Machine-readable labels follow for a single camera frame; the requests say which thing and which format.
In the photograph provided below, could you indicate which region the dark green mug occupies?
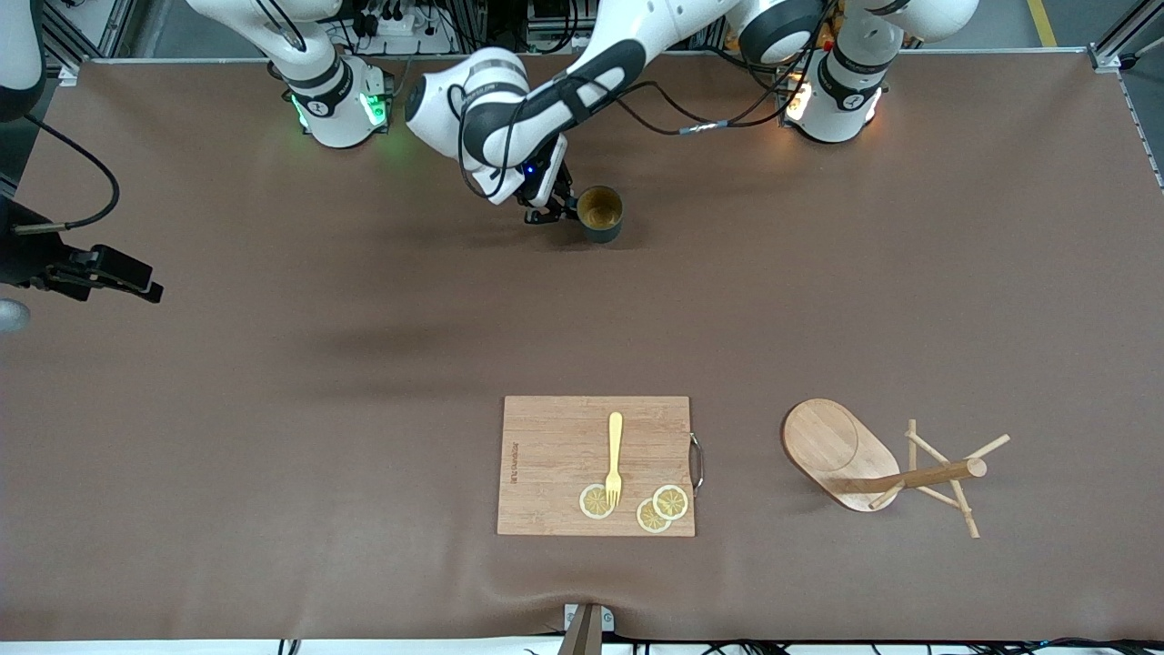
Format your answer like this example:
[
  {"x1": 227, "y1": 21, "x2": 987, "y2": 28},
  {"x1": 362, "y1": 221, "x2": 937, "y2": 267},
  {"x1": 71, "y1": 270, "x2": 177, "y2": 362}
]
[{"x1": 575, "y1": 185, "x2": 627, "y2": 246}]

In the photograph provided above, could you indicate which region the wooden mug tree rack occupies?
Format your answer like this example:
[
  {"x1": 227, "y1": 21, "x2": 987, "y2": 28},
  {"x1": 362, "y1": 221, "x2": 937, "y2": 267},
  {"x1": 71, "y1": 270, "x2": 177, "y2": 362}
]
[{"x1": 779, "y1": 398, "x2": 1013, "y2": 540}]

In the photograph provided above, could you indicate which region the white power strip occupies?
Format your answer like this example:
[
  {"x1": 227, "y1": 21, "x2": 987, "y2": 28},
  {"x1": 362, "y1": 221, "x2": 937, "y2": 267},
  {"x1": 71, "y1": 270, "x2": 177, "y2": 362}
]
[{"x1": 349, "y1": 7, "x2": 457, "y2": 55}]

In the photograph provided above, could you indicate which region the yellow plastic fork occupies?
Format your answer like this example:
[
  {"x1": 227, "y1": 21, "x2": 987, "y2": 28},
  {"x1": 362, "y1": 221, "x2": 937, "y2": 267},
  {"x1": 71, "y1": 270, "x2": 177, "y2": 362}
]
[{"x1": 604, "y1": 411, "x2": 626, "y2": 509}]

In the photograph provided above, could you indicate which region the wooden cutting board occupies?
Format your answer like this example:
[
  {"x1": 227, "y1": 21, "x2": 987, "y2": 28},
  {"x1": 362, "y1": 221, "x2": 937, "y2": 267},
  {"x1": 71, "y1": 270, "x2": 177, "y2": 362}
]
[{"x1": 496, "y1": 395, "x2": 707, "y2": 539}]

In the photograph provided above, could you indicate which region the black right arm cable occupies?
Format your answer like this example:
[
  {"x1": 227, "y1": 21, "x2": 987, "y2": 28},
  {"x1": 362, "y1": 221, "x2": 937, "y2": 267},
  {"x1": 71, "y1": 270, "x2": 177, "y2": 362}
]
[{"x1": 13, "y1": 113, "x2": 122, "y2": 237}]

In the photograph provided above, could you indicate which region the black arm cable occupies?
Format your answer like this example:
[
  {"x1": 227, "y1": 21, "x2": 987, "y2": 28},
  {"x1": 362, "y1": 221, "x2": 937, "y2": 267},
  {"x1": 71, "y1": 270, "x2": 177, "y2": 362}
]
[
  {"x1": 13, "y1": 113, "x2": 122, "y2": 237},
  {"x1": 615, "y1": 36, "x2": 824, "y2": 139}
]

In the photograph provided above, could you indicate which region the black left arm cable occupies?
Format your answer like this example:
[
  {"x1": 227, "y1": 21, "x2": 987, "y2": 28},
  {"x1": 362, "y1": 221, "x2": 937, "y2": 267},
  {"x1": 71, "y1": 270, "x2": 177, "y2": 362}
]
[{"x1": 615, "y1": 36, "x2": 824, "y2": 139}]

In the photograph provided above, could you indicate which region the aluminium frame post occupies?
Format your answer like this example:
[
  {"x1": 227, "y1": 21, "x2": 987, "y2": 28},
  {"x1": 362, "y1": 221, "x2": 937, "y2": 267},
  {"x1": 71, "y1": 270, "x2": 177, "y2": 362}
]
[
  {"x1": 41, "y1": 0, "x2": 137, "y2": 85},
  {"x1": 1091, "y1": 0, "x2": 1164, "y2": 74}
]

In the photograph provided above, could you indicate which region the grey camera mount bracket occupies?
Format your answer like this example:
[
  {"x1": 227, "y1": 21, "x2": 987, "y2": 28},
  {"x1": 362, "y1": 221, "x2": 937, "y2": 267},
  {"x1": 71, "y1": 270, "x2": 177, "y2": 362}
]
[{"x1": 556, "y1": 601, "x2": 617, "y2": 655}]

